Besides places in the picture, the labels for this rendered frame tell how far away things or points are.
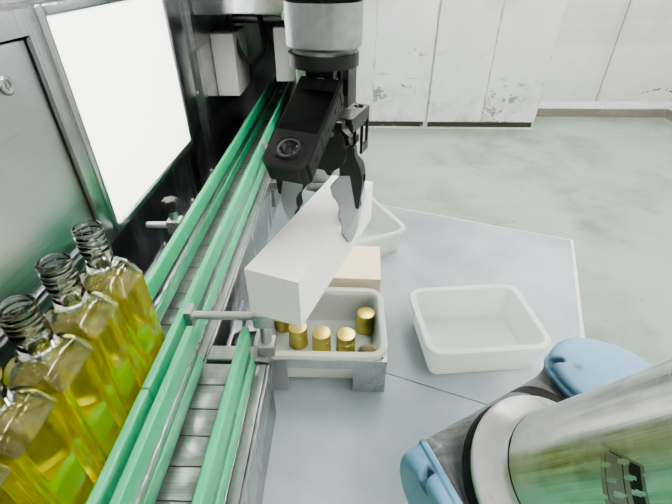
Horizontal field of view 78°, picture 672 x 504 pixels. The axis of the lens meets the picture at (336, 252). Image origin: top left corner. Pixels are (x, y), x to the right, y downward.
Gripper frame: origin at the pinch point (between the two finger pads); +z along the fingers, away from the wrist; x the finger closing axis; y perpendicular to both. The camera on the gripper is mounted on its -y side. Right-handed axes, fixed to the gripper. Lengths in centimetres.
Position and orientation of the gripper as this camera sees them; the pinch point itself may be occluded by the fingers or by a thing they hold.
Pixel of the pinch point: (319, 230)
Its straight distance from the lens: 51.6
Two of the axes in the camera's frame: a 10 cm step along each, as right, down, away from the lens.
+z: 0.0, 8.2, 5.8
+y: 3.7, -5.3, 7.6
